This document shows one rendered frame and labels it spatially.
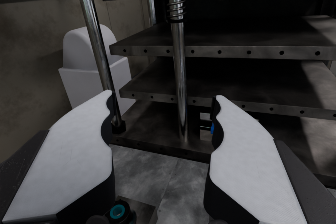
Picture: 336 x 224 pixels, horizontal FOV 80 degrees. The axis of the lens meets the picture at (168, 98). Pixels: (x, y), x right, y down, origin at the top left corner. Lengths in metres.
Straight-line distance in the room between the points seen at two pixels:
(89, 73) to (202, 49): 1.57
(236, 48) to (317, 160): 0.63
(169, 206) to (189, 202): 0.08
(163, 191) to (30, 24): 2.29
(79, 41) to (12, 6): 0.74
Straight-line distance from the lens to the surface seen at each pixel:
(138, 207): 0.79
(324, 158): 1.18
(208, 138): 1.11
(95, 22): 1.04
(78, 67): 2.40
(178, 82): 0.93
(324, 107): 1.03
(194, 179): 0.93
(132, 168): 1.01
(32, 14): 2.76
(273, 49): 0.89
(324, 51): 0.92
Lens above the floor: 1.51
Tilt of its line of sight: 28 degrees down
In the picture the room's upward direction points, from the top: 6 degrees counter-clockwise
